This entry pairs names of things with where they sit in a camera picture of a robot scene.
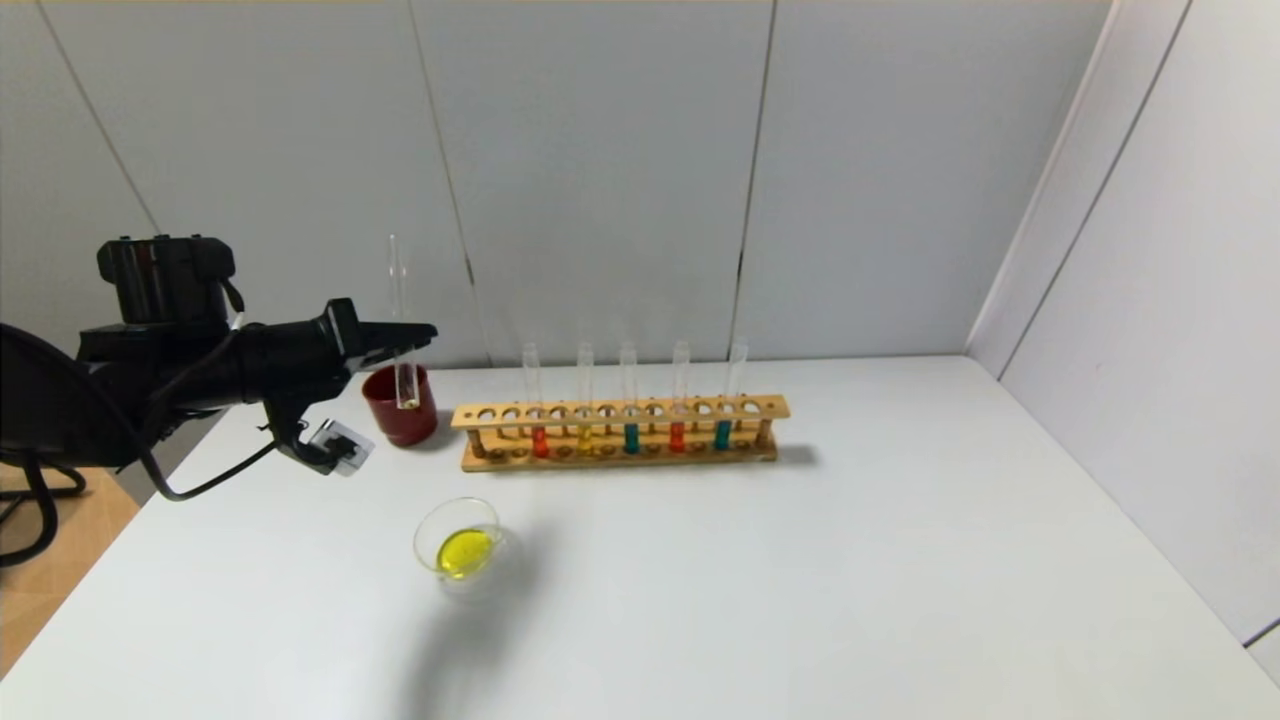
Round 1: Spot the thin black camera cable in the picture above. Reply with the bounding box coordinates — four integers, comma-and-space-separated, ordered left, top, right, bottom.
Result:
138, 440, 286, 502

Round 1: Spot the teal pigment glass test tube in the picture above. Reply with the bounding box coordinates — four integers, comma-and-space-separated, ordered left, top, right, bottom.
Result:
713, 338, 749, 452
619, 342, 641, 456

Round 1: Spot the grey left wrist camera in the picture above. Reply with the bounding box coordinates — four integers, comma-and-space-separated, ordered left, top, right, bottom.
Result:
268, 400, 374, 477

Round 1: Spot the dark red cup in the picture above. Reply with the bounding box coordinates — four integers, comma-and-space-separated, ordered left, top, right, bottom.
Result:
363, 363, 440, 448

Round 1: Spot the black metal stand leg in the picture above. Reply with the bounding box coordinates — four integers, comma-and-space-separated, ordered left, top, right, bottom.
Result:
0, 462, 88, 504

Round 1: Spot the yellow pigment glass test tube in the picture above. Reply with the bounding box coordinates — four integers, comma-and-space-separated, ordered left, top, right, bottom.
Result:
388, 235, 422, 411
576, 342, 596, 457

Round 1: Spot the clear glass dish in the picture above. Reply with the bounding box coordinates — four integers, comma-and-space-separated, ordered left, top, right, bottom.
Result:
414, 497, 524, 599

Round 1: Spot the red pigment glass test tube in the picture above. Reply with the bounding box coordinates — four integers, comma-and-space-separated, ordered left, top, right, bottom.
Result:
668, 341, 691, 454
522, 342, 551, 460

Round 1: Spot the wooden test tube rack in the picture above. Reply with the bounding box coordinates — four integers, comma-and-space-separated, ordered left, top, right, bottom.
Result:
452, 395, 791, 473

